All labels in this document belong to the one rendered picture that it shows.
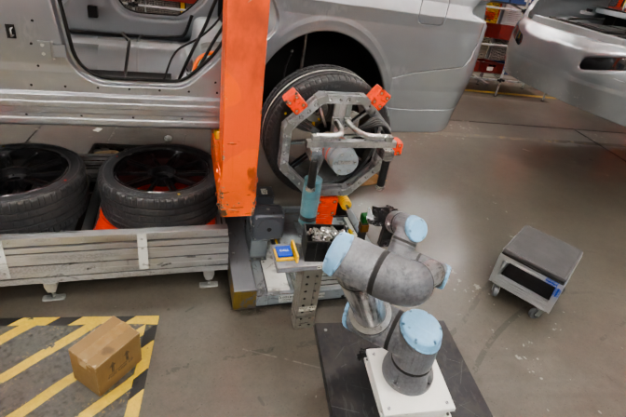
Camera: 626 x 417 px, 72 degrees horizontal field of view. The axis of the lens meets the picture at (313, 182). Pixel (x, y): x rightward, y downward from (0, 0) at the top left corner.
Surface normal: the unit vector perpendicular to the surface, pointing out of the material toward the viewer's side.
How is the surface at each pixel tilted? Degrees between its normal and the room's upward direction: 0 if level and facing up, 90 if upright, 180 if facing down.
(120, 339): 0
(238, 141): 90
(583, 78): 90
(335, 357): 0
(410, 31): 90
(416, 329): 7
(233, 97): 90
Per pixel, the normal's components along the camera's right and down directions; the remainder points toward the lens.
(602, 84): -0.77, 0.24
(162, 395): 0.13, -0.86
